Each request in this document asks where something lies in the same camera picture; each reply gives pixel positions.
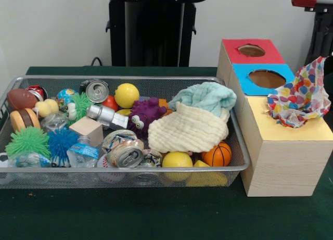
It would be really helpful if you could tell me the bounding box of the confetti print cloth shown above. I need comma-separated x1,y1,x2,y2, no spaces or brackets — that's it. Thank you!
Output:
267,56,331,128

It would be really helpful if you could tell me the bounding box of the mint green knitted cloth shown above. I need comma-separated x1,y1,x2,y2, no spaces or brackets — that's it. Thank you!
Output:
168,81,237,118

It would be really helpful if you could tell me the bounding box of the wooden box with three holes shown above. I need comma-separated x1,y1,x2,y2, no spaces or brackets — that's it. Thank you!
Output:
216,38,333,197

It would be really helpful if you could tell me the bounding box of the orange toy basketball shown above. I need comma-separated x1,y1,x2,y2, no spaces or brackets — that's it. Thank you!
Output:
201,141,233,167

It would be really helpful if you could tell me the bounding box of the cream knitted cloth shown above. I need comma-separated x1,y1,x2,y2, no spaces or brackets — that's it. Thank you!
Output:
148,102,229,153

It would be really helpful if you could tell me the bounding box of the plain yellow ball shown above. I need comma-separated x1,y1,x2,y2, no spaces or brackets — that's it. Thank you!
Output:
162,151,194,181

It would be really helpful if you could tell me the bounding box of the purple spiky monster toy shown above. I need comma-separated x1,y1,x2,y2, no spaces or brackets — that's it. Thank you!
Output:
127,97,168,134

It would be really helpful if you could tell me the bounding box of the yellow ball with goggle face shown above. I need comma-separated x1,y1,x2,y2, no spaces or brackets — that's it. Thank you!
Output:
114,83,140,108

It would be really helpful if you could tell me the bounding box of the silver drink can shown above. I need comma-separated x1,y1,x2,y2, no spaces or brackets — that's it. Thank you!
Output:
101,129,145,169

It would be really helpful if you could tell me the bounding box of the small blue spiky puffer ball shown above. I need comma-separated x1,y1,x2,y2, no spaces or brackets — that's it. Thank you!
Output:
48,128,80,167

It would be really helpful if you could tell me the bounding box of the brown toy football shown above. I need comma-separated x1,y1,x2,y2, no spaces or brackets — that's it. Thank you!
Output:
7,88,39,111

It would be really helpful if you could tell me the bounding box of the green spiky puffer ball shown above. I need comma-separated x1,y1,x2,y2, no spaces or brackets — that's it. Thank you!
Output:
5,127,52,159

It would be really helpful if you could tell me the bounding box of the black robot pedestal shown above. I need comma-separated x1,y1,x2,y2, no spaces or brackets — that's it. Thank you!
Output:
100,0,210,67

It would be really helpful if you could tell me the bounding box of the shallow wire mesh bin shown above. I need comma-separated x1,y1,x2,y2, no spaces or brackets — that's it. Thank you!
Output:
0,75,252,190

